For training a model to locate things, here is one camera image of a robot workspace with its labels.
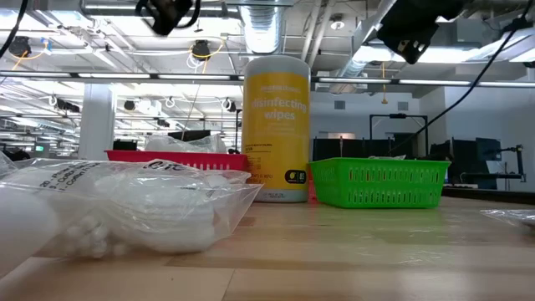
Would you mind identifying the white building column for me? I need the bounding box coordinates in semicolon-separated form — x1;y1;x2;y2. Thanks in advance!
78;82;117;161

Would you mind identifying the long ceiling light bar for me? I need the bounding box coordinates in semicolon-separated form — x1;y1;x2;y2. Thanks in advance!
0;69;247;83
313;76;535;88

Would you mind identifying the clear vanity pack bag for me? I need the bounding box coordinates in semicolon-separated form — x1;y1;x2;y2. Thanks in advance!
0;150;147;279
62;158;265;258

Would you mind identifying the silver round air duct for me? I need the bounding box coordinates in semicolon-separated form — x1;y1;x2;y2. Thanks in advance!
238;0;286;55

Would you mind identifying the red plastic basket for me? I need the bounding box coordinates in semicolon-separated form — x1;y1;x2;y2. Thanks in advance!
104;149;251;172
308;163;317;201

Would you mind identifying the yellow disinfecting wipes canister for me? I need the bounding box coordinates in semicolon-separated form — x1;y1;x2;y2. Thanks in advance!
241;55;312;204

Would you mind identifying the long black power cable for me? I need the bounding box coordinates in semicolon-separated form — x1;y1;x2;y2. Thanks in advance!
388;0;535;155
0;0;29;59

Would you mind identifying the black pole stand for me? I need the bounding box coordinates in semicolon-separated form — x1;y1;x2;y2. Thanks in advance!
232;107;246;154

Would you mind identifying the black desk equipment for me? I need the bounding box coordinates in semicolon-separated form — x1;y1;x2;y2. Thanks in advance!
429;140;477;185

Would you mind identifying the clear bag of white cotton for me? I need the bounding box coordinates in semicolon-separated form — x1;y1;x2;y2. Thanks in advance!
183;132;229;154

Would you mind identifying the silver slanted air duct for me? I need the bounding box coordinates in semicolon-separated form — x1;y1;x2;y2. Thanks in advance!
334;0;423;80

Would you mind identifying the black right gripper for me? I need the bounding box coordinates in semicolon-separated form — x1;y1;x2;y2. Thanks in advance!
375;0;467;66

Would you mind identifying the black metal stand frame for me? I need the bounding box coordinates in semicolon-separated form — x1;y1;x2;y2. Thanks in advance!
369;112;430;147

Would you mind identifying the bright ceiling light panel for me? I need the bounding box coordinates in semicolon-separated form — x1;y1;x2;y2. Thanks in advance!
353;44;476;64

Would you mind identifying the black articulated desk stand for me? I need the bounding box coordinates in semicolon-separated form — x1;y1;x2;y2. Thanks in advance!
484;144;527;183

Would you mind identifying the yellow hanging cord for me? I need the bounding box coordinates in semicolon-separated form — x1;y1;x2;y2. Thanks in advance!
380;61;389;105

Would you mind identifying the dark desk top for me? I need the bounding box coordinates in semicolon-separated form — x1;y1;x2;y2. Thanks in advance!
441;186;535;206

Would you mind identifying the small black box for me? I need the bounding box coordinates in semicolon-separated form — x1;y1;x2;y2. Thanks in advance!
112;139;139;152

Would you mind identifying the green plastic basket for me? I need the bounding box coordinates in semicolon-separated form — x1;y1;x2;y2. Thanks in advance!
308;156;451;209

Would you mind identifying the black computer monitor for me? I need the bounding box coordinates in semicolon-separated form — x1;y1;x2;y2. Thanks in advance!
168;130;212;142

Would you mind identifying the black desk monitor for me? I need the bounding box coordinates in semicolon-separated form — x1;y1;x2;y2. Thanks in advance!
476;136;502;162

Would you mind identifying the black ceiling cable reel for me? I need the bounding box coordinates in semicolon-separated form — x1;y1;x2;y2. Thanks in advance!
8;36;33;59
191;39;212;62

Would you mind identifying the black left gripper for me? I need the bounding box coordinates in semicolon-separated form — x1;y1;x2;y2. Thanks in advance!
135;0;202;37

